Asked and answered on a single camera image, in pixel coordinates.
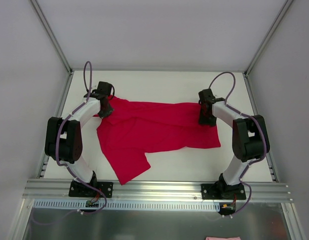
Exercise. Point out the aluminium frame post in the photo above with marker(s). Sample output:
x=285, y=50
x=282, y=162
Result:
x=269, y=34
x=51, y=36

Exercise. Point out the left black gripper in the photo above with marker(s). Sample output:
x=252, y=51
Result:
x=106, y=110

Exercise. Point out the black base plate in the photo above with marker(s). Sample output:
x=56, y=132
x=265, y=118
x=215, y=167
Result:
x=78, y=190
x=217, y=191

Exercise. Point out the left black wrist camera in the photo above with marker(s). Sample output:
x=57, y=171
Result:
x=106, y=88

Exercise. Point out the right aluminium frame post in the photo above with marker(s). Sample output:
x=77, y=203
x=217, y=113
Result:
x=269, y=34

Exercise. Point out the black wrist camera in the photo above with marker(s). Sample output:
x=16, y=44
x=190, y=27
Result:
x=106, y=88
x=206, y=95

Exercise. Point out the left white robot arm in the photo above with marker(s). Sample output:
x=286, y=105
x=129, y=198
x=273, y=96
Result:
x=63, y=140

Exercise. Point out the slotted cable duct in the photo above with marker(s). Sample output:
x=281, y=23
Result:
x=147, y=205

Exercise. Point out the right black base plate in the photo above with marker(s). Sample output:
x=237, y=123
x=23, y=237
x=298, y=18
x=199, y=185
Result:
x=217, y=191

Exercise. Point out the left aluminium frame post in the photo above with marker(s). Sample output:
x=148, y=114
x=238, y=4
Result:
x=51, y=36

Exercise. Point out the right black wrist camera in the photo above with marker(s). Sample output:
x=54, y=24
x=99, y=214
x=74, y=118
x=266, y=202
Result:
x=206, y=95

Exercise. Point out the aluminium front rail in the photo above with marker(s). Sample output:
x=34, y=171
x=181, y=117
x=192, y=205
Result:
x=180, y=191

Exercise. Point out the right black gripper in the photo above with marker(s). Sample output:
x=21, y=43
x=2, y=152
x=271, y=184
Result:
x=206, y=118

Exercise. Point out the pink folded cloth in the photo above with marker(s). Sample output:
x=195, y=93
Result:
x=222, y=238

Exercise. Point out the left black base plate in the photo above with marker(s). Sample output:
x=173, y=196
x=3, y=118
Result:
x=78, y=190

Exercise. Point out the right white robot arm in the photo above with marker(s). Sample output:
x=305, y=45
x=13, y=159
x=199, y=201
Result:
x=250, y=141

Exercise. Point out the red t-shirt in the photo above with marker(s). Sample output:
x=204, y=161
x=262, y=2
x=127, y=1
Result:
x=136, y=128

